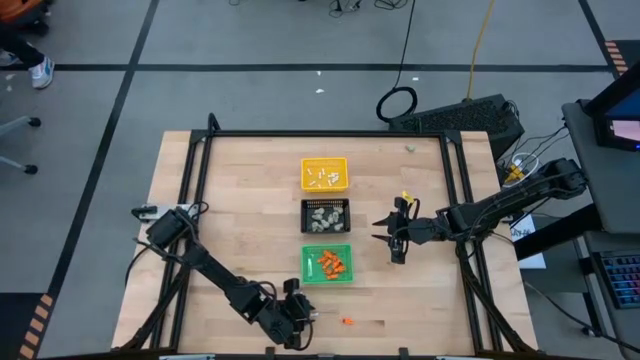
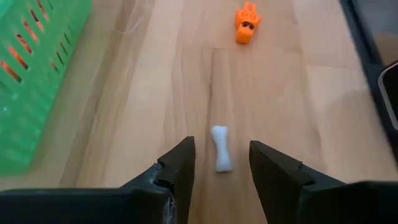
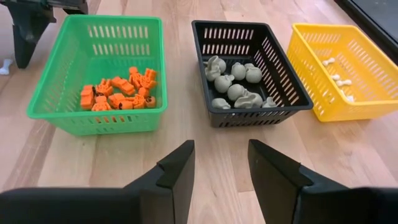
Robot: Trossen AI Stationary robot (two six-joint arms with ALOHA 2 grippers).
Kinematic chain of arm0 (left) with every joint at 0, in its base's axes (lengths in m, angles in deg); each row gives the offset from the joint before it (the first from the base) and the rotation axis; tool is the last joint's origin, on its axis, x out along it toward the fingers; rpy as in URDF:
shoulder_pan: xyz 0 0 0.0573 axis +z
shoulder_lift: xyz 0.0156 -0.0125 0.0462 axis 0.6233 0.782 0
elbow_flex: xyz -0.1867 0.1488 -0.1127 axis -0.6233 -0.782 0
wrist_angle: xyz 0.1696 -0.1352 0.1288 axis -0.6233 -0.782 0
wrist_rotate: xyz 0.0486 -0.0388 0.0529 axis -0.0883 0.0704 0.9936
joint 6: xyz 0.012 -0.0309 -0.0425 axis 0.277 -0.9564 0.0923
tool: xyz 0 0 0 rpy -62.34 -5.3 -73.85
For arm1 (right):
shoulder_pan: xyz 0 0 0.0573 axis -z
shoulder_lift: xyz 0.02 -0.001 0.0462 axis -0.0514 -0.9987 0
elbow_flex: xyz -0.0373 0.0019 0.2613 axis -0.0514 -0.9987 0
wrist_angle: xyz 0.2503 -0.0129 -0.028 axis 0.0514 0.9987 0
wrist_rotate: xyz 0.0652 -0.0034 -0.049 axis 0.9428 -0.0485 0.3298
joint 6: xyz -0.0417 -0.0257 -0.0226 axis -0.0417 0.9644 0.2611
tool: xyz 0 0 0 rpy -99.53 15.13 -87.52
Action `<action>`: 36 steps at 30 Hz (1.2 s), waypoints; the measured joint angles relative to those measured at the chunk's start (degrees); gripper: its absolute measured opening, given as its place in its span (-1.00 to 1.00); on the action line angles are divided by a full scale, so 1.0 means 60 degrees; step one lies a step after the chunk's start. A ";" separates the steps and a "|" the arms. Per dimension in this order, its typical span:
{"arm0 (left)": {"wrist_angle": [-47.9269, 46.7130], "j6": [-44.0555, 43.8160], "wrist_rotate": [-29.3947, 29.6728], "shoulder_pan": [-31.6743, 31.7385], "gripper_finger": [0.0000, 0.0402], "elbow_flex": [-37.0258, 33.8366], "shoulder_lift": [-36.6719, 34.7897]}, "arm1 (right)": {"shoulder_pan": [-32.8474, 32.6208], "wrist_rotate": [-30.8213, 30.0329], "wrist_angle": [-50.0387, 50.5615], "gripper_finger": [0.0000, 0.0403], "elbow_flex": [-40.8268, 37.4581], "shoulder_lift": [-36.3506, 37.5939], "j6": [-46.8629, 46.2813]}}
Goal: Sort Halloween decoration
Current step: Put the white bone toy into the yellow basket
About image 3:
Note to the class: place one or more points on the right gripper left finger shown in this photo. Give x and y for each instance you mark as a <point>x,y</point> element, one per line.
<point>93,207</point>

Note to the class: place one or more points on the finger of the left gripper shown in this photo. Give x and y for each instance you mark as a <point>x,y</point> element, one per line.
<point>29,34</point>

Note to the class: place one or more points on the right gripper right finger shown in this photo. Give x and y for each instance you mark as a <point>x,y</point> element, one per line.
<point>311,205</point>

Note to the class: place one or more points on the orange plastic skeleton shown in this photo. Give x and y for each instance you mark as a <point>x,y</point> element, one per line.
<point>138,102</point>
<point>116,100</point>
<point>87,96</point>
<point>122,85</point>
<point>136,76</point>
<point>150,79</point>
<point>101,105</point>
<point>104,88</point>

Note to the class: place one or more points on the beige plastic skull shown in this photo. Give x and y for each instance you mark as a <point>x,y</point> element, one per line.
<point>216,62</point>
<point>238,71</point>
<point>236,91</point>
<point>211,75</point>
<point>248,100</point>
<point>269,102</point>
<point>220,103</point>
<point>253,74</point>
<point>223,83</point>

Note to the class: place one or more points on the green plastic basket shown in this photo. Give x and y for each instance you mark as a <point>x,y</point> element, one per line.
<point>62,124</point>

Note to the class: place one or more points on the yellow plastic basket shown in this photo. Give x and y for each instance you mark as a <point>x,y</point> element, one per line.
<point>367,105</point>

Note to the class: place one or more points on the black plastic basket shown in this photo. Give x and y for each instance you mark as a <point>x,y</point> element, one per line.
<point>199,77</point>

